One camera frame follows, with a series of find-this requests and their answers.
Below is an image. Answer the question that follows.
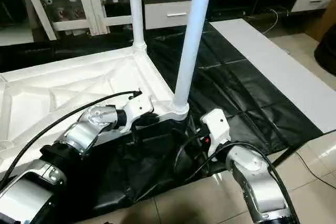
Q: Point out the black office chair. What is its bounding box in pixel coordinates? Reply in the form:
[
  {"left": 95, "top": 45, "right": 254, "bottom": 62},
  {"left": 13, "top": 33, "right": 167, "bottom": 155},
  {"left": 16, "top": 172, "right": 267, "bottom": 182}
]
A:
[{"left": 314, "top": 25, "right": 336, "bottom": 75}]

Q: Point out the black mat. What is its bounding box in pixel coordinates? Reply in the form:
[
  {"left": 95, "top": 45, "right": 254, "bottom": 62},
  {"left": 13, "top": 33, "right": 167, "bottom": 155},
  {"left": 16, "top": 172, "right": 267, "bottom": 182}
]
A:
[{"left": 0, "top": 22, "right": 323, "bottom": 217}]

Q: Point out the white drawer unit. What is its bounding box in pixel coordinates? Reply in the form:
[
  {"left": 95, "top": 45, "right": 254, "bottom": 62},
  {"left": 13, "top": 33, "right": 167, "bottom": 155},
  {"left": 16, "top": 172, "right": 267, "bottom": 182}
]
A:
[{"left": 144, "top": 1, "right": 208, "bottom": 29}]

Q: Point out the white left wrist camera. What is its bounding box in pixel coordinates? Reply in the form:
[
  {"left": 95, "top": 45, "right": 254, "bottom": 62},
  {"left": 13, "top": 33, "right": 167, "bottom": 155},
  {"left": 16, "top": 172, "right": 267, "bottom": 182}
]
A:
[{"left": 122, "top": 94, "right": 155, "bottom": 133}]

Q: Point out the black metal table frame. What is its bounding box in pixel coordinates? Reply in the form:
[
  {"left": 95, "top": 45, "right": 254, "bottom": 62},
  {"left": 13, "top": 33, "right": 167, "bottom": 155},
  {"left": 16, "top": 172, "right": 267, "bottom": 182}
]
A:
[{"left": 270, "top": 130, "right": 336, "bottom": 169}]

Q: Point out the white low cabinet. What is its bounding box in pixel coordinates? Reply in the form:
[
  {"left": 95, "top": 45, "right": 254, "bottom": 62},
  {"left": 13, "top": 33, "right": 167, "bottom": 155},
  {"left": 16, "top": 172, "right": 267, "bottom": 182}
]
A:
[{"left": 290, "top": 0, "right": 336, "bottom": 14}]

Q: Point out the black floor cable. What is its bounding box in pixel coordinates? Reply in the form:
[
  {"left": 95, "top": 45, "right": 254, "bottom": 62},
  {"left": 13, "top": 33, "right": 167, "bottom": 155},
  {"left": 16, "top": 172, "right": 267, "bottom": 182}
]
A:
[{"left": 294, "top": 151, "right": 336, "bottom": 190}]

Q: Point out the white flat board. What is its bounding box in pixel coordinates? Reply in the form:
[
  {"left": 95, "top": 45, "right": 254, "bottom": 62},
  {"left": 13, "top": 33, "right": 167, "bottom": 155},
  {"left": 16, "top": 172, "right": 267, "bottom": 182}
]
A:
[{"left": 210, "top": 18, "right": 336, "bottom": 133}]

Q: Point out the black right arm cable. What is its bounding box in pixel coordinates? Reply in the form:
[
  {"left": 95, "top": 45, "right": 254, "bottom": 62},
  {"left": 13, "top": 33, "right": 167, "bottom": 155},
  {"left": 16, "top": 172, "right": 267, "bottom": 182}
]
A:
[{"left": 173, "top": 130, "right": 274, "bottom": 183}]

